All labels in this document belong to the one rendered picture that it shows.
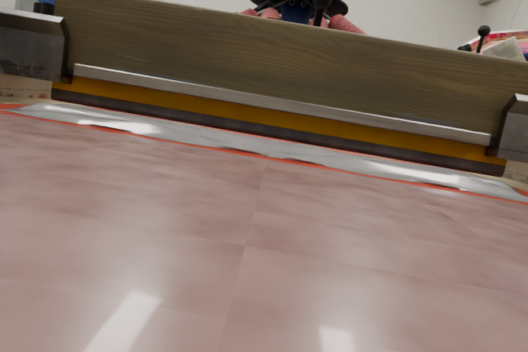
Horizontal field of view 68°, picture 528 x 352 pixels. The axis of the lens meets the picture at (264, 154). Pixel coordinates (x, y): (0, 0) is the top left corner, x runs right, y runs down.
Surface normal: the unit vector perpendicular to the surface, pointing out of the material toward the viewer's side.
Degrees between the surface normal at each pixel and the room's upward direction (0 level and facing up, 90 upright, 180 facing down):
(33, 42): 90
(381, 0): 90
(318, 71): 90
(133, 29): 90
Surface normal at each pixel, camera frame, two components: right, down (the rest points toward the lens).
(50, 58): -0.04, 0.11
